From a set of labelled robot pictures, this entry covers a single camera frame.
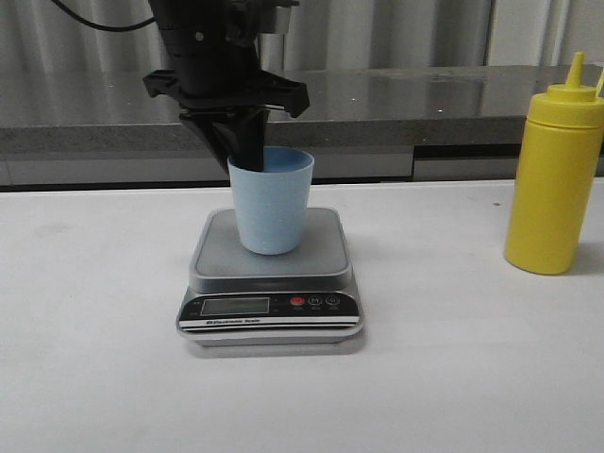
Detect silver digital kitchen scale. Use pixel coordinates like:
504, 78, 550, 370
176, 208, 364, 347

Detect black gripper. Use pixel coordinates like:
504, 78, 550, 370
143, 53, 310, 175

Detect light blue plastic cup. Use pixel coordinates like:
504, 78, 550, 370
227, 146, 314, 255

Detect yellow squeeze bottle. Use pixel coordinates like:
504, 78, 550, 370
504, 52, 603, 275

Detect grey curtain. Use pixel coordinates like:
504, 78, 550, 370
1, 0, 603, 74

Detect grey stone counter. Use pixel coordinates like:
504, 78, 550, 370
1, 66, 566, 192

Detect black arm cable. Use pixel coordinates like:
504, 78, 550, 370
50, 0, 157, 31

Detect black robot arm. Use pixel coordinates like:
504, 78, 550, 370
143, 0, 310, 172

